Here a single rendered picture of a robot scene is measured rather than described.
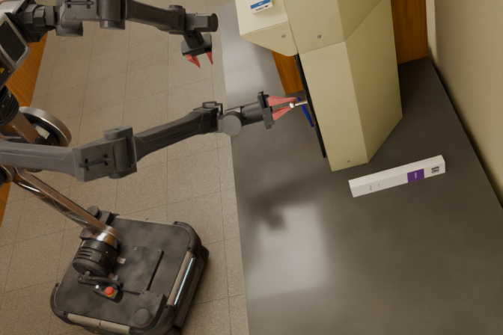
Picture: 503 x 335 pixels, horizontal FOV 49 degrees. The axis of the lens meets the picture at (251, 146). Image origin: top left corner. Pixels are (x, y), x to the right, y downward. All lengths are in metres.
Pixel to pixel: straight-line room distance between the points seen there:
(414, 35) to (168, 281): 1.43
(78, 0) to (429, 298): 1.09
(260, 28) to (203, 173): 1.88
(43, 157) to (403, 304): 0.91
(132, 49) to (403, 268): 3.03
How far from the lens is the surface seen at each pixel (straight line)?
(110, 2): 1.37
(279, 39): 1.28
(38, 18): 1.77
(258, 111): 1.53
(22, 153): 1.35
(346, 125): 1.51
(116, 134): 1.26
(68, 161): 1.25
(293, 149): 1.73
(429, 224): 1.53
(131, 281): 2.53
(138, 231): 2.68
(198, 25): 1.73
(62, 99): 4.06
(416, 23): 1.83
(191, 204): 2.96
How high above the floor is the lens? 2.26
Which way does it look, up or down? 47 degrees down
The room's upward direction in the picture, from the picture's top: 24 degrees counter-clockwise
